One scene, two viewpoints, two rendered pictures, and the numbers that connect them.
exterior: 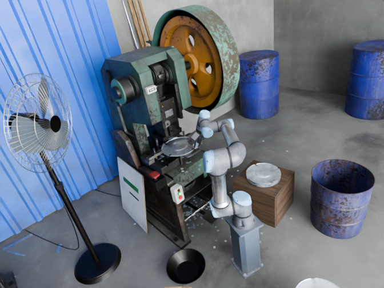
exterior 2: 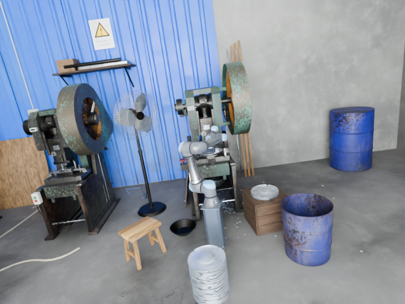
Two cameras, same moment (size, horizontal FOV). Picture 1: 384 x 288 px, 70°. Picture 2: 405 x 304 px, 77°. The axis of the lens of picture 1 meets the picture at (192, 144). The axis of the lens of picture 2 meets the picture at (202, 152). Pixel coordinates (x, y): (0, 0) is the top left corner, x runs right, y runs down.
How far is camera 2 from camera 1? 168 cm
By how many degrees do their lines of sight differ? 37
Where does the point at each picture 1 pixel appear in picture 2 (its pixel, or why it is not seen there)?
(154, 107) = (193, 119)
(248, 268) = (210, 242)
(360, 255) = (295, 277)
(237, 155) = (193, 146)
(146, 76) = (190, 100)
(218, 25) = (239, 74)
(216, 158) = (184, 145)
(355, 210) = (299, 233)
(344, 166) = (325, 204)
